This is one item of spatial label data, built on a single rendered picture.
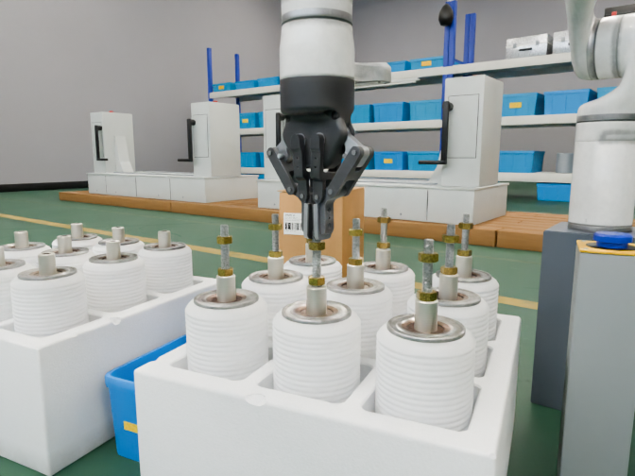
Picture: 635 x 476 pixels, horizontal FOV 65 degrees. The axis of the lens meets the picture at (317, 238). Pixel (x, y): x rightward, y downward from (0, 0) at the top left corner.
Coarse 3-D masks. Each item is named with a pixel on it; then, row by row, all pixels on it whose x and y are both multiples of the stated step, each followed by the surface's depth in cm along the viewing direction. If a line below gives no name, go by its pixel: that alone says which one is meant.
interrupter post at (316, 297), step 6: (306, 288) 53; (312, 288) 52; (318, 288) 52; (324, 288) 52; (306, 294) 53; (312, 294) 52; (318, 294) 52; (324, 294) 52; (306, 300) 53; (312, 300) 52; (318, 300) 52; (324, 300) 53; (306, 306) 53; (312, 306) 52; (318, 306) 52; (324, 306) 53; (306, 312) 53; (312, 312) 52; (318, 312) 52; (324, 312) 53
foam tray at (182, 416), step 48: (144, 384) 55; (192, 384) 53; (240, 384) 52; (480, 384) 52; (144, 432) 57; (192, 432) 53; (240, 432) 51; (288, 432) 48; (336, 432) 46; (384, 432) 44; (432, 432) 43; (480, 432) 43
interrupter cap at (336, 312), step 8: (288, 304) 55; (296, 304) 56; (304, 304) 56; (328, 304) 56; (336, 304) 56; (344, 304) 55; (288, 312) 53; (296, 312) 53; (304, 312) 54; (328, 312) 54; (336, 312) 53; (344, 312) 53; (296, 320) 50; (304, 320) 50; (312, 320) 50; (320, 320) 50; (328, 320) 50; (336, 320) 50
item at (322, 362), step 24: (288, 336) 50; (312, 336) 49; (336, 336) 50; (360, 336) 54; (288, 360) 50; (312, 360) 49; (336, 360) 50; (288, 384) 51; (312, 384) 50; (336, 384) 50
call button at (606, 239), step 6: (594, 234) 58; (600, 234) 57; (606, 234) 57; (612, 234) 56; (618, 234) 56; (624, 234) 56; (630, 234) 57; (594, 240) 58; (600, 240) 57; (606, 240) 56; (612, 240) 56; (618, 240) 56; (624, 240) 56; (630, 240) 56; (606, 246) 57; (612, 246) 56; (618, 246) 56; (624, 246) 56
